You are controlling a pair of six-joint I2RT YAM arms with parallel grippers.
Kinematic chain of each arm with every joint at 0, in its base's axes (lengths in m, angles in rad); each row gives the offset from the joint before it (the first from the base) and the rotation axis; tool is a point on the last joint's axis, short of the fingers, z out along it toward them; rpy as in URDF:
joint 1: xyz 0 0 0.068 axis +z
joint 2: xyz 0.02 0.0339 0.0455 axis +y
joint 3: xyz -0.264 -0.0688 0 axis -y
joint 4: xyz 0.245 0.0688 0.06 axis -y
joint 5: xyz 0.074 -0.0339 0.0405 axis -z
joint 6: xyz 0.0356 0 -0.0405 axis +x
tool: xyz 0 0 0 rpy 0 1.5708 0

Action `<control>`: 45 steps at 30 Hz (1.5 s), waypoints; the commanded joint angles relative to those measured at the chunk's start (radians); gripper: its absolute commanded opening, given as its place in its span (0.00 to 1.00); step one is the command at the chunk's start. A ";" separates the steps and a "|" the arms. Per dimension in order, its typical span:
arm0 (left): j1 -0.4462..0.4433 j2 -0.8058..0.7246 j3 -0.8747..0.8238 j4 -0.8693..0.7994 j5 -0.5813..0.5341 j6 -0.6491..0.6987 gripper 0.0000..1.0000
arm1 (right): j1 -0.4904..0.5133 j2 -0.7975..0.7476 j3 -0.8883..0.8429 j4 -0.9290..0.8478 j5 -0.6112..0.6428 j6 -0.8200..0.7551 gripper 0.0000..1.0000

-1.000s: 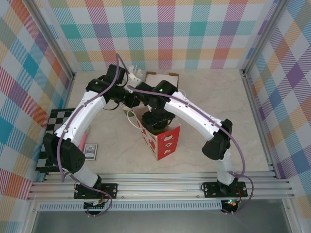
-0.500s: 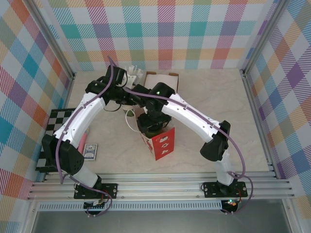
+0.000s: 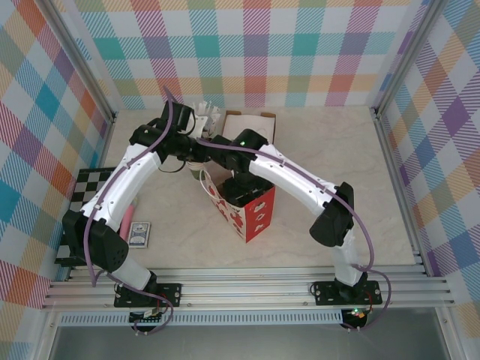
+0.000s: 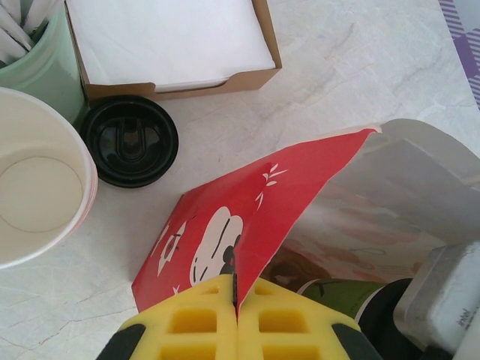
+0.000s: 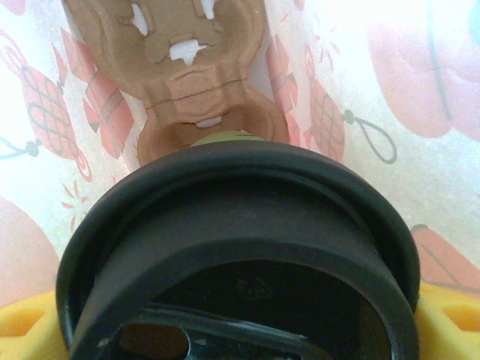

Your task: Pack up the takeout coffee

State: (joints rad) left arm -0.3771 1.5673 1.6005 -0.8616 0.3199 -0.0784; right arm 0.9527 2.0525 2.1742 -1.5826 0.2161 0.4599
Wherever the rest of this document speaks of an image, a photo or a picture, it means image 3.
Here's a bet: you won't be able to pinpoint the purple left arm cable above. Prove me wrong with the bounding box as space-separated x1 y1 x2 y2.
84 85 176 336

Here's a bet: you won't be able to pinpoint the white paper bag red prints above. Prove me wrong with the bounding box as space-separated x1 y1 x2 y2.
199 168 277 244

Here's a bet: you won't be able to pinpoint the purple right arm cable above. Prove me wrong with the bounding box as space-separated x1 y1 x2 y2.
196 138 393 333

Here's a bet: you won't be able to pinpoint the blue playing card deck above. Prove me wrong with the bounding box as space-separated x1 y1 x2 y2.
126 221 152 249

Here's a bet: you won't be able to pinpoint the pink marker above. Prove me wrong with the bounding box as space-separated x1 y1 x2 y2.
119 204 137 241

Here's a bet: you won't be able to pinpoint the aluminium mounting rail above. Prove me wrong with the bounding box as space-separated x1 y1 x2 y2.
40 265 457 311

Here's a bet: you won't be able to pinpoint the grey slotted cable tray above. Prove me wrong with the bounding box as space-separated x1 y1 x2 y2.
58 313 344 327

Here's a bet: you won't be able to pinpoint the brown cardboard box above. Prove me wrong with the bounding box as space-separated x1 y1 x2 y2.
220 111 278 151

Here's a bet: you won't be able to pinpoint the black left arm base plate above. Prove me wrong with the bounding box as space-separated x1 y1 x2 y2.
114 283 183 309

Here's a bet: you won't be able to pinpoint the thin black camera cable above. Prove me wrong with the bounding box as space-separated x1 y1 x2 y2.
159 160 189 174

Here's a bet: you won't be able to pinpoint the small circuit board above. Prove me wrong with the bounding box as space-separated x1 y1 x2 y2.
129 309 165 326
343 307 368 329

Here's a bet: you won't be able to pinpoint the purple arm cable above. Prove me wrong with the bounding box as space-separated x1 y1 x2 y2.
84 85 176 336
196 138 393 333

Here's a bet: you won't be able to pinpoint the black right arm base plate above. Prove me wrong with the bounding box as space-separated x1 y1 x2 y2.
313 280 383 307

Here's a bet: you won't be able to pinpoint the black and silver chessboard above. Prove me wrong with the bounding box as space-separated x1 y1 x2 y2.
54 167 113 268

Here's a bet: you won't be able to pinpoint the aluminium frame post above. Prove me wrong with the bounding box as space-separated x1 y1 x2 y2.
369 0 432 113
40 0 118 121

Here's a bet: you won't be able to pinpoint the aluminium side rail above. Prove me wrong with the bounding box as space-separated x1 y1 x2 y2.
370 108 428 275

